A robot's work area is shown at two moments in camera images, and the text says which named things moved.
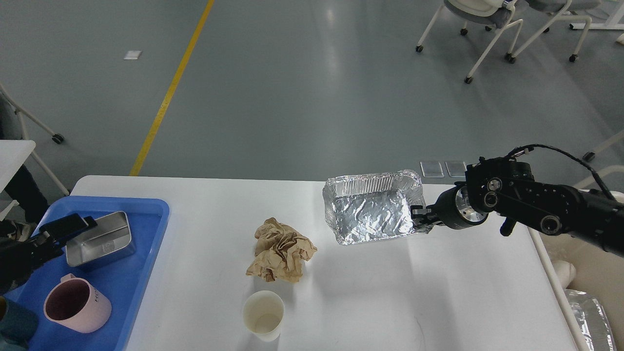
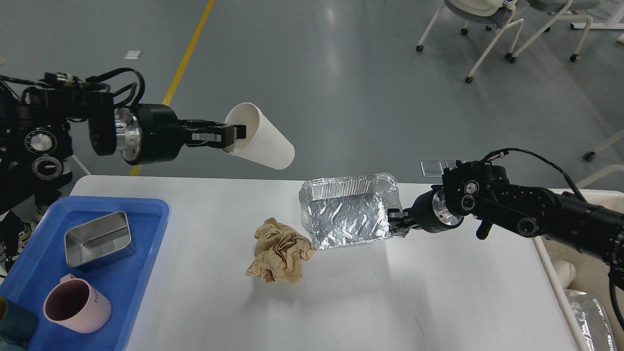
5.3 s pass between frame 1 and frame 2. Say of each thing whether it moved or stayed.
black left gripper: moved
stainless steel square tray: stayed
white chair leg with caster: stayed
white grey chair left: stayed
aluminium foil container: moved
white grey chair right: stayed
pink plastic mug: stayed
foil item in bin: stayed
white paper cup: moved
